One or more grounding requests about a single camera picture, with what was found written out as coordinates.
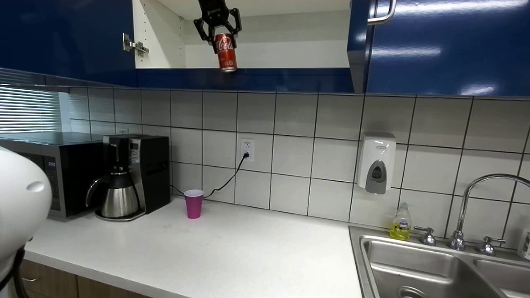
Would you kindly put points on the black coffee maker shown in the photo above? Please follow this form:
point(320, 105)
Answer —
point(154, 172)

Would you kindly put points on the chrome gooseneck faucet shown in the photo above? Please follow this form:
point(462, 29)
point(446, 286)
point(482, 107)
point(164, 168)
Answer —
point(456, 241)

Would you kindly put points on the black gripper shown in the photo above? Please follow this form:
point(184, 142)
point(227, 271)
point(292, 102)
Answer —
point(212, 11)

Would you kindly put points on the red cola can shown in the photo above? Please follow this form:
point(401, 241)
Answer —
point(225, 52)

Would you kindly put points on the wooden base cabinet drawers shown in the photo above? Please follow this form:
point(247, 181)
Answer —
point(66, 282)

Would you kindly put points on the white wall soap dispenser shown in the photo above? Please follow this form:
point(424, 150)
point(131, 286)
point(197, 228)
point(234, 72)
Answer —
point(376, 163)

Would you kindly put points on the white wall outlet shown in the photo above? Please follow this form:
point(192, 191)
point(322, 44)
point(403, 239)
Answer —
point(247, 147)

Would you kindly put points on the silver cabinet door hinge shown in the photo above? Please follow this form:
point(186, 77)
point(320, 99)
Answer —
point(133, 46)

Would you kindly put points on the white window blinds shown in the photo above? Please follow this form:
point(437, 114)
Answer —
point(27, 110)

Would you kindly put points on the yellow dish soap bottle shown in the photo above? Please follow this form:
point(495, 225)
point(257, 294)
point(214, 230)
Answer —
point(399, 228)

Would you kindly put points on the black microwave oven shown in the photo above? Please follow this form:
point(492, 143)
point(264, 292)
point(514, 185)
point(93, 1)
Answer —
point(76, 177)

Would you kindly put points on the small white bottle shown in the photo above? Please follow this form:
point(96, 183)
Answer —
point(525, 246)

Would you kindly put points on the pink plastic cup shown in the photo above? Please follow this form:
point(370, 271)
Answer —
point(192, 208)

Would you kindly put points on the stainless steel double sink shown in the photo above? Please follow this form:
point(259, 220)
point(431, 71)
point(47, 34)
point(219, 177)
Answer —
point(419, 271)

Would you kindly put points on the blue upper cabinet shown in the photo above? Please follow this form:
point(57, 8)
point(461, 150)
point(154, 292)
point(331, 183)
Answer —
point(275, 52)

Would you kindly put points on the steel coffee carafe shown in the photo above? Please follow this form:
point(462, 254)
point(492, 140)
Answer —
point(118, 201)

